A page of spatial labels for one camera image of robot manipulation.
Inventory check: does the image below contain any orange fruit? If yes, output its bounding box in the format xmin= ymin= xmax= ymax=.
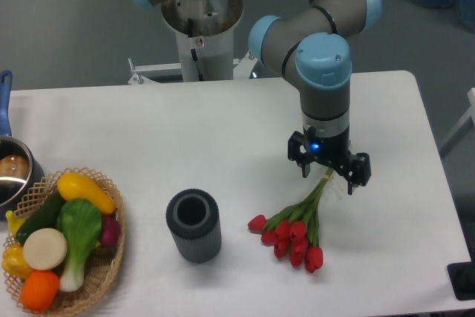
xmin=20 ymin=270 xmax=59 ymax=312

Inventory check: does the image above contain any green bok choy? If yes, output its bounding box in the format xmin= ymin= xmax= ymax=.
xmin=56 ymin=198 xmax=102 ymax=293

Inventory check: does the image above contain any dark grey ribbed vase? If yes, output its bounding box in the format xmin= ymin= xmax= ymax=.
xmin=166 ymin=189 xmax=222 ymax=264

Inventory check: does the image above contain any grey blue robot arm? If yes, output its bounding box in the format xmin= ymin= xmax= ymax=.
xmin=133 ymin=0 xmax=381 ymax=190

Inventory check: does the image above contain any black device at edge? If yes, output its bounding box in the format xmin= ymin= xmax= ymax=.
xmin=447 ymin=261 xmax=474 ymax=301

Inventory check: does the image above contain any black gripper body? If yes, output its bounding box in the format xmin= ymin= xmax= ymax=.
xmin=287 ymin=127 xmax=371 ymax=185

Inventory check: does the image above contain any woven wicker basket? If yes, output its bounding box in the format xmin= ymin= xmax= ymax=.
xmin=1 ymin=168 xmax=125 ymax=316

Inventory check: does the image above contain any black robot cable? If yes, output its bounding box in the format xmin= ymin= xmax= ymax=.
xmin=187 ymin=18 xmax=205 ymax=82

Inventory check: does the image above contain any purple red radish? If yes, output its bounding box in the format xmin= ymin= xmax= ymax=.
xmin=99 ymin=215 xmax=121 ymax=246

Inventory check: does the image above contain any red tulip bouquet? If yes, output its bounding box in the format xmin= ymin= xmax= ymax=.
xmin=247 ymin=169 xmax=334 ymax=273

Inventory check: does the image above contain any dark green cucumber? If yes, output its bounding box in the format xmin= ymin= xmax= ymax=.
xmin=16 ymin=191 xmax=66 ymax=244

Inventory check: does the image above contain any yellow squash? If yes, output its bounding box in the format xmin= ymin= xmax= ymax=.
xmin=56 ymin=172 xmax=116 ymax=215

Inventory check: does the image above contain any blue handled saucepan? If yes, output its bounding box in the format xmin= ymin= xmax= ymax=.
xmin=1 ymin=70 xmax=44 ymax=221

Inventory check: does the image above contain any round beige bun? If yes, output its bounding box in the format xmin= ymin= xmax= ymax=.
xmin=23 ymin=228 xmax=68 ymax=270

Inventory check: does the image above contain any white frame at right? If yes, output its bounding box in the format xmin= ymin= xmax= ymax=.
xmin=439 ymin=88 xmax=474 ymax=158

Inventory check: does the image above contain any yellow banana tip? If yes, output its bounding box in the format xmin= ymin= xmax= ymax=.
xmin=5 ymin=210 xmax=25 ymax=236

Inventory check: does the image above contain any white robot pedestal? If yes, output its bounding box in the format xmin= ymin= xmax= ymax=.
xmin=129 ymin=0 xmax=243 ymax=84

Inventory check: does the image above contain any yellow bell pepper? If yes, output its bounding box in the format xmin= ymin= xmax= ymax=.
xmin=1 ymin=244 xmax=33 ymax=280

